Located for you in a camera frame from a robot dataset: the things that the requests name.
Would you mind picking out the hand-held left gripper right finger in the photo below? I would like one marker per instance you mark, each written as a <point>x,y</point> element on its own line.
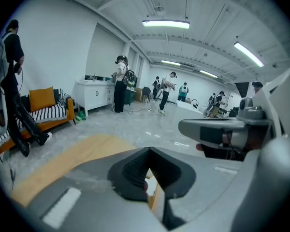
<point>220,185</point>

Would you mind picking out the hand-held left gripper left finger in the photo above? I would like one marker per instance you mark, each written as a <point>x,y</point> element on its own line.
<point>91,209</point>

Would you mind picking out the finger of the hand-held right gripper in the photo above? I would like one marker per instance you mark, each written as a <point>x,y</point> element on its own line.
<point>191,128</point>

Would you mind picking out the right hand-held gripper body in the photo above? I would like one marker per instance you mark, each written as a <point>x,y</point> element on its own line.
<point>268,105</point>

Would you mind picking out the wooden table top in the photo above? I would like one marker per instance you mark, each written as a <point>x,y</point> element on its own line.
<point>62,163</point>

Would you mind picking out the person's right hand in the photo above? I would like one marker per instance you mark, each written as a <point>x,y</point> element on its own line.
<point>199,147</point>

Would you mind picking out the white counter with black faucet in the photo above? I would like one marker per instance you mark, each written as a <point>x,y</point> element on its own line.
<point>188,106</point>

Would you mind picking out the black panel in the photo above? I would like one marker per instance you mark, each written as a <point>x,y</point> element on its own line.
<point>241,89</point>

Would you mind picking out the long ceiling light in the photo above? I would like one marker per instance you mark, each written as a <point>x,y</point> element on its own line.
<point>170,62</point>
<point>208,73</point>
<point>249,53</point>
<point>165,24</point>

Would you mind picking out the black chair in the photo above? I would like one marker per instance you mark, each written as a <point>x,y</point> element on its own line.
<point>146,92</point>

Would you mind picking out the cardboard box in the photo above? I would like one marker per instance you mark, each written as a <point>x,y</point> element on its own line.
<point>138,93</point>

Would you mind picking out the green bottles on floor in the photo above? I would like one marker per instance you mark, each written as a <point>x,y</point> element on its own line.
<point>80,117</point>

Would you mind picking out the orange sofa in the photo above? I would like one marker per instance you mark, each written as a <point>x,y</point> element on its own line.
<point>60,120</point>

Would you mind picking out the white sink cabinet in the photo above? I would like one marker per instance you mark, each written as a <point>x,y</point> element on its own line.
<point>93,94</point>

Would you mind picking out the black white striped blanket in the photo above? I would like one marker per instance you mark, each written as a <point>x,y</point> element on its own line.
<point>52,112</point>

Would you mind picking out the striped pillow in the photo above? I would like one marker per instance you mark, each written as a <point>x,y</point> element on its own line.
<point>62,97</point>

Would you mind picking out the orange cushion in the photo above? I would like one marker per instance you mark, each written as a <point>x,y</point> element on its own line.
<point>41,99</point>

